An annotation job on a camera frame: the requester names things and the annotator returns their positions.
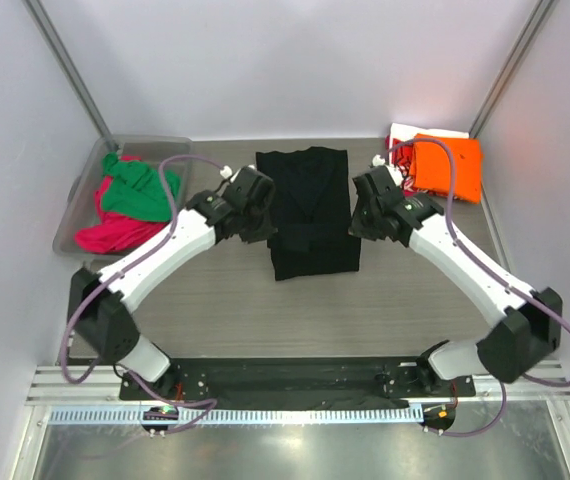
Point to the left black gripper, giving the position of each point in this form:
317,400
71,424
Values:
264,231

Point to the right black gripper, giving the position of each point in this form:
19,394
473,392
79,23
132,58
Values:
359,229

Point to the black t-shirt blue logo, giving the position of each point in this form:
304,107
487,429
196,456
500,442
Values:
311,212

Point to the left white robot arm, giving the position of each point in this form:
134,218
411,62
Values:
102,305

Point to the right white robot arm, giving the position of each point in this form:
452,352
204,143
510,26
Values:
522,330

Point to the orange folded t-shirt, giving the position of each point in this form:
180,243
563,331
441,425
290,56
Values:
431,167

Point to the red white folded t-shirt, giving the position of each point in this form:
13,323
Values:
402,158

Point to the green t-shirt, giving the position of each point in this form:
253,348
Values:
134,190

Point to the clear plastic bin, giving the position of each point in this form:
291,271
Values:
81,213

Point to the pink t-shirt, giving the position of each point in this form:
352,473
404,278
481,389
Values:
115,232

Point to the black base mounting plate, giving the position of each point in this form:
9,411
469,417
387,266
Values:
397,376

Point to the slotted white cable duct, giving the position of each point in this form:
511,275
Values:
163,415

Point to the right aluminium frame post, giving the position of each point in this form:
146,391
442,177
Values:
525,39

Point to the aluminium frame post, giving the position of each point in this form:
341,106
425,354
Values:
47,29
525,39

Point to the left aluminium frame post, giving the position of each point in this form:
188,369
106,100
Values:
47,29

